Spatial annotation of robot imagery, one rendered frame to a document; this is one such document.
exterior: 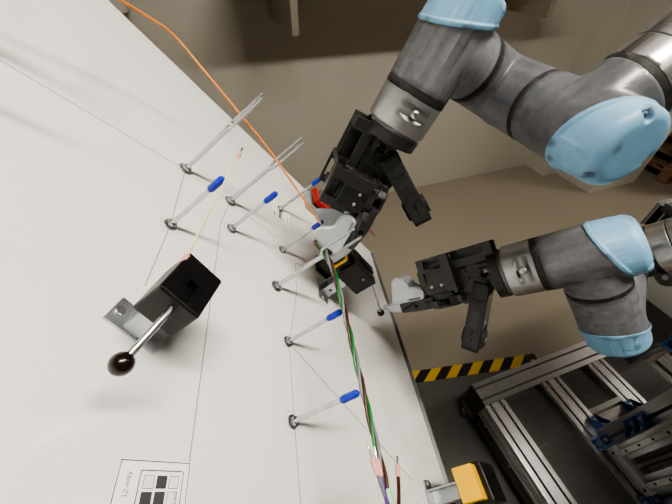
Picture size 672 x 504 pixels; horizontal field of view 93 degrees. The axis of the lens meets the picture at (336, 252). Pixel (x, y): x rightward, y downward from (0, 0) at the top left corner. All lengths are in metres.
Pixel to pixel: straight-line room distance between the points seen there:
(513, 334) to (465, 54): 1.77
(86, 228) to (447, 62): 0.37
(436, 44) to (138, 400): 0.40
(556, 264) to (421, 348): 1.38
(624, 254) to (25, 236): 0.56
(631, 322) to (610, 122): 0.28
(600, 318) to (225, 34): 1.94
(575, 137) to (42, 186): 0.44
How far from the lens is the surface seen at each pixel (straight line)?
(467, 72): 0.41
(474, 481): 0.55
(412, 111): 0.39
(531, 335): 2.08
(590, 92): 0.38
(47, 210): 0.33
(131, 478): 0.28
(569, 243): 0.49
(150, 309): 0.25
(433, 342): 1.85
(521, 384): 1.63
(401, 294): 0.56
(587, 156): 0.35
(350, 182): 0.41
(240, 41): 2.07
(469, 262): 0.52
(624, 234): 0.49
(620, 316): 0.54
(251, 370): 0.36
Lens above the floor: 1.54
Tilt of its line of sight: 44 degrees down
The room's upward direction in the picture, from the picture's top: straight up
